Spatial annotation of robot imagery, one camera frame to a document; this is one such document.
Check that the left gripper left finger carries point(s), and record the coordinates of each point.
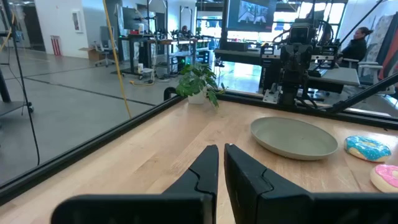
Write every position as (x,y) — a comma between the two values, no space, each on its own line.
(186,208)

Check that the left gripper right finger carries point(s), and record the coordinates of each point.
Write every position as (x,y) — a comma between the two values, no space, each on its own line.
(264,202)

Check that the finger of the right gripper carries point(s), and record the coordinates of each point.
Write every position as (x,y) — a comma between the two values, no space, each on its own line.
(304,59)
(289,59)

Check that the large blue sprinkled donut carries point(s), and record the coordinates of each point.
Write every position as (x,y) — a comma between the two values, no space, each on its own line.
(367,148)

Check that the large pink frosted donut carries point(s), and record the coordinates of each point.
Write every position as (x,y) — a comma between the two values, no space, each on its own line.
(385,177)

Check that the grey desk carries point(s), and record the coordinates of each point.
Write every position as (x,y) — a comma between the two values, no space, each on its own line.
(335,76)

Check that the person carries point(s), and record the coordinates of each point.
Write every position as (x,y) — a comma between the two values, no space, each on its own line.
(357,46)

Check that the white chair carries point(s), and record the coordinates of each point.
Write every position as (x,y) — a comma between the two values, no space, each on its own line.
(370,67)

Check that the grey-green round plate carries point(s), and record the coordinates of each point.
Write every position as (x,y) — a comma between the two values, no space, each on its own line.
(292,137)

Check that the green potted plant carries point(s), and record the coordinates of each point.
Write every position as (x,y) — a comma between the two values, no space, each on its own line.
(196,82)

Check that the black workbench with equipment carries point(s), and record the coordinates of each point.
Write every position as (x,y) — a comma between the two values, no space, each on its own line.
(155,49)

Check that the cardboard box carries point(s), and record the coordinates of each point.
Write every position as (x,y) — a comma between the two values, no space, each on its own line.
(91,53)

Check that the grey office chair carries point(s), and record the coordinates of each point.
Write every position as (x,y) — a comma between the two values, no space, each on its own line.
(105,43)

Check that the black wheeled cart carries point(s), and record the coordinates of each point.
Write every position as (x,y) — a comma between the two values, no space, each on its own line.
(9,105)

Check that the red white striped sign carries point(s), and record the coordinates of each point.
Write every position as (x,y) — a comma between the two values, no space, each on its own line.
(56,45)

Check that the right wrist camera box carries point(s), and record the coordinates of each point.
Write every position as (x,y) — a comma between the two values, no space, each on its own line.
(299,34)

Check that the wall-mounted monitor screen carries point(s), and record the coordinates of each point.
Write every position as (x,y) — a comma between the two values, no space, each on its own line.
(252,14)

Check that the framed wall picture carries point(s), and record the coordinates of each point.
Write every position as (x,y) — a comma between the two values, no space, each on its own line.
(76,21)

